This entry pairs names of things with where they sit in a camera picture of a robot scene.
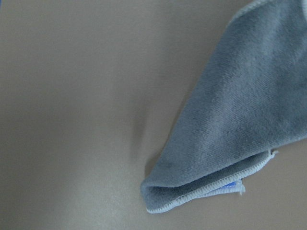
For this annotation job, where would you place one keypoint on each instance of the grey towel with blue side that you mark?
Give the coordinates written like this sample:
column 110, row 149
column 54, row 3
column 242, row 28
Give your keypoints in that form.
column 250, row 100

